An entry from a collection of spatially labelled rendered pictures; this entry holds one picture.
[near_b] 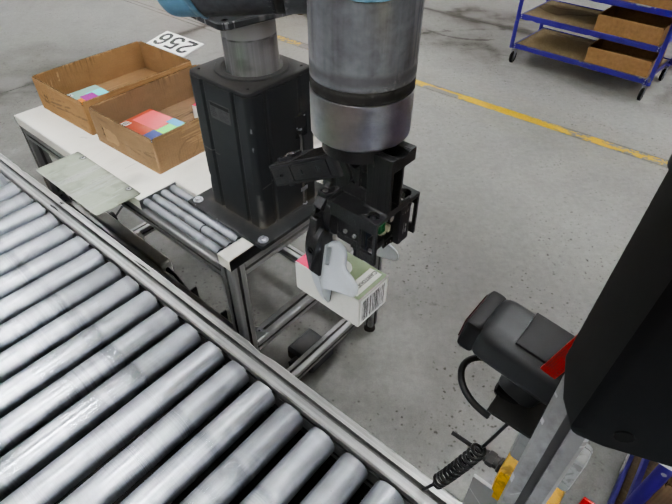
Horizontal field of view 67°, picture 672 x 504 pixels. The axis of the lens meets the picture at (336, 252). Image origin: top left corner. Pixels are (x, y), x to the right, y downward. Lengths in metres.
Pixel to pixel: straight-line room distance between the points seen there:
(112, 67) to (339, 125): 1.58
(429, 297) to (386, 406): 0.52
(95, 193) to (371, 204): 0.99
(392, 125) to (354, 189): 0.09
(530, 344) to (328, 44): 0.33
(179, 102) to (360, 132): 1.34
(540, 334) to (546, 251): 1.86
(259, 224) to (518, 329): 0.73
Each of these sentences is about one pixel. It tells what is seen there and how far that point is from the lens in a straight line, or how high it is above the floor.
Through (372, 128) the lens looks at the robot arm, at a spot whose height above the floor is 1.28.
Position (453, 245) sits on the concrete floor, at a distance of 2.29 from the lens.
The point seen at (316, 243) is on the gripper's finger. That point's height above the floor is 1.14.
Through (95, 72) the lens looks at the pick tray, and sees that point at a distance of 1.93.
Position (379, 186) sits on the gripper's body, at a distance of 0.46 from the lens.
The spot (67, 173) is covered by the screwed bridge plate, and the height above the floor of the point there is 0.75.
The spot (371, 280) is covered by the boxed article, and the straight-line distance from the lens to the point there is 0.59.
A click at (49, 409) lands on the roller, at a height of 0.74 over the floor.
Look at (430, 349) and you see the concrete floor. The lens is 1.88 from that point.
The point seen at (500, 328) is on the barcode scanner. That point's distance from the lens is 0.53.
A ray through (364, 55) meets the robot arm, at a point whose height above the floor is 1.34.
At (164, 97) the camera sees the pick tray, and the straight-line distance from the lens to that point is 1.70.
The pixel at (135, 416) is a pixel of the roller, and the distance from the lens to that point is 0.90.
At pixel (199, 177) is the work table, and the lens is 1.36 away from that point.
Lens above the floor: 1.48
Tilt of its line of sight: 42 degrees down
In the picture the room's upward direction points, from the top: straight up
